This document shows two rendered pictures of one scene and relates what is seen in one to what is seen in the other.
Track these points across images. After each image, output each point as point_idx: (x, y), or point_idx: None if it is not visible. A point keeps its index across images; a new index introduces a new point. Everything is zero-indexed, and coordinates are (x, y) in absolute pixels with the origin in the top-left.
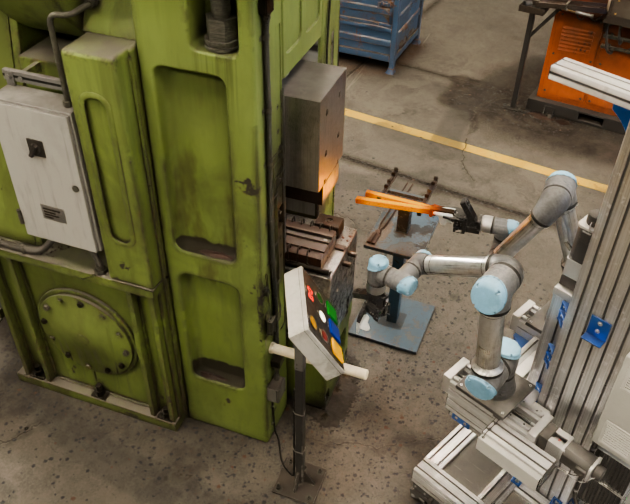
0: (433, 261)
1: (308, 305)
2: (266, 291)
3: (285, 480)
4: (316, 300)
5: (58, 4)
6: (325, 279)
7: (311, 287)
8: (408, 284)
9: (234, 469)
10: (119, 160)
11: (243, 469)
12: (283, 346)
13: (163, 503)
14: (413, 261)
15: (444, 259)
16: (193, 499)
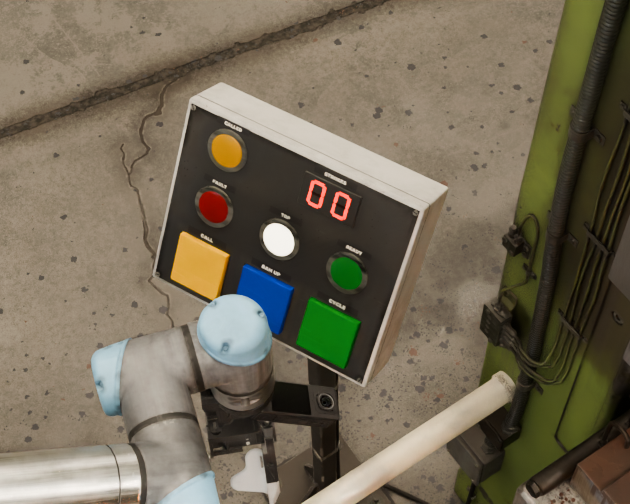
0: (92, 449)
1: (276, 156)
2: (507, 233)
3: (342, 467)
4: (326, 238)
5: None
6: (529, 479)
7: (363, 232)
8: (98, 352)
9: (432, 396)
10: None
11: (421, 411)
12: (484, 401)
13: (438, 254)
14: (165, 428)
15: (51, 458)
16: (414, 301)
